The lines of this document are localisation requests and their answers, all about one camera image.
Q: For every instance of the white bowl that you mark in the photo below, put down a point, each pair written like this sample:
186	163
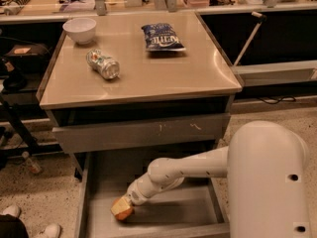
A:
80	30

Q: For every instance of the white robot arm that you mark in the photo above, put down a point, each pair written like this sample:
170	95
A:
263	165

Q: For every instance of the crushed soda can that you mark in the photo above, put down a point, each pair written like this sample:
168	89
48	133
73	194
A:
106	66

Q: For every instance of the orange fruit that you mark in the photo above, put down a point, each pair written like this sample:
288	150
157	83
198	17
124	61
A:
122	214

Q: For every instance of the blue chip bag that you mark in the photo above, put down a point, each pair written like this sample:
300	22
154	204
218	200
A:
161	37

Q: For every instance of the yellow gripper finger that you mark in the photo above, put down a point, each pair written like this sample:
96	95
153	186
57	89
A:
121	203

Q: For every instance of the plastic bottle on floor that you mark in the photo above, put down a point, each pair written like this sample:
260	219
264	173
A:
32	163

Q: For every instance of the white shoe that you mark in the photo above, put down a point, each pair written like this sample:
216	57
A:
51	231
12	210

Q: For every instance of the black stand leg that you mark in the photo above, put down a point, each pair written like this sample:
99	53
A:
31	144

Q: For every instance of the white shoe right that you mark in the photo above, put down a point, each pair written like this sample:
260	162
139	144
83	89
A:
51	231

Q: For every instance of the open middle drawer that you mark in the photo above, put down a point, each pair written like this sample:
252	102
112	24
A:
107	175

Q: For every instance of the grey drawer cabinet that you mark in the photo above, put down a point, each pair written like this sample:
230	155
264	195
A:
151	85

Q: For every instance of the closed top drawer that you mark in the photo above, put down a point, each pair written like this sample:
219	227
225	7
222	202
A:
141	133

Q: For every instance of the white stick with black tip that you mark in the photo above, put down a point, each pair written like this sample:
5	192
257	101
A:
261	18

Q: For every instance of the black bag on shelf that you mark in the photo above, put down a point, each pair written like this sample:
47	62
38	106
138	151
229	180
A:
29	55

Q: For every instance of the white shoe left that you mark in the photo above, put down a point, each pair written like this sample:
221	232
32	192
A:
12	210

